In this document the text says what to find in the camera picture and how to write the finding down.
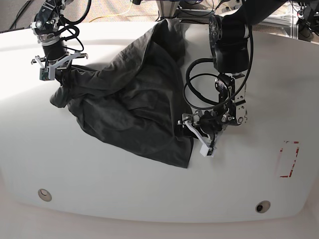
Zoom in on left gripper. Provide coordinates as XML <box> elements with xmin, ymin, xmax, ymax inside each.
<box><xmin>177</xmin><ymin>111</ymin><xmax>227</xmax><ymax>147</ymax></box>

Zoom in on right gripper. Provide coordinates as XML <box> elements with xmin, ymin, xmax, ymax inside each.
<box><xmin>31</xmin><ymin>41</ymin><xmax>88</xmax><ymax>87</ymax></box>

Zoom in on dark grey t-shirt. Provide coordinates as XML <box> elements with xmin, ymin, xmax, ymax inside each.
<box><xmin>50</xmin><ymin>19</ymin><xmax>193</xmax><ymax>168</ymax></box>

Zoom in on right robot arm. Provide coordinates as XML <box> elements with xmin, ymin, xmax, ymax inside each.
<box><xmin>30</xmin><ymin>0</ymin><xmax>92</xmax><ymax>86</ymax></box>

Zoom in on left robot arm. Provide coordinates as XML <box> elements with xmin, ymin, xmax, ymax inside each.
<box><xmin>177</xmin><ymin>0</ymin><xmax>283</xmax><ymax>156</ymax></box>

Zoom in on right table grommet hole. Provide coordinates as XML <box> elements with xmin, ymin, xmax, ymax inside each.
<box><xmin>255</xmin><ymin>201</ymin><xmax>271</xmax><ymax>214</ymax></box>

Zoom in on table grommet hole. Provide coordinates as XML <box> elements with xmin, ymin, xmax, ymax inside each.
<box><xmin>38</xmin><ymin>189</ymin><xmax>52</xmax><ymax>202</ymax></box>
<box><xmin>255</xmin><ymin>201</ymin><xmax>271</xmax><ymax>214</ymax></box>

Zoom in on red tape rectangle marking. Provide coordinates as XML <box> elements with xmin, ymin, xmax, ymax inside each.
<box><xmin>277</xmin><ymin>141</ymin><xmax>300</xmax><ymax>178</ymax></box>

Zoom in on left table grommet hole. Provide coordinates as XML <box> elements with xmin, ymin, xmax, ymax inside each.
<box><xmin>38</xmin><ymin>189</ymin><xmax>52</xmax><ymax>202</ymax></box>

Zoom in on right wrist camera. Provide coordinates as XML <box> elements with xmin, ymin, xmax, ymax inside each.
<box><xmin>39</xmin><ymin>67</ymin><xmax>50</xmax><ymax>81</ymax></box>

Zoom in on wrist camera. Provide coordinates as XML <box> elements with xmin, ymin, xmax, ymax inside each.
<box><xmin>39</xmin><ymin>67</ymin><xmax>50</xmax><ymax>81</ymax></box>
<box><xmin>200</xmin><ymin>144</ymin><xmax>216</xmax><ymax>157</ymax></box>

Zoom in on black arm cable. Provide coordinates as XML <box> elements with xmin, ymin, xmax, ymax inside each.
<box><xmin>183</xmin><ymin>22</ymin><xmax>255</xmax><ymax>117</ymax></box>

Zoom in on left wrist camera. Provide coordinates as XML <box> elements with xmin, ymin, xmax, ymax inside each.
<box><xmin>200</xmin><ymin>144</ymin><xmax>216</xmax><ymax>157</ymax></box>

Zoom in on black cables on floor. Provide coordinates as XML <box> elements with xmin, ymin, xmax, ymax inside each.
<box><xmin>0</xmin><ymin>0</ymin><xmax>45</xmax><ymax>33</ymax></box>

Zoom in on yellow cable on floor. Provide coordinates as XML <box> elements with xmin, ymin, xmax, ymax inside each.
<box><xmin>89</xmin><ymin>0</ymin><xmax>133</xmax><ymax>23</ymax></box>

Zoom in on aluminium frame stand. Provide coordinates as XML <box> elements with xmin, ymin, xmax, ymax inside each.
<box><xmin>156</xmin><ymin>0</ymin><xmax>299</xmax><ymax>39</ymax></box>

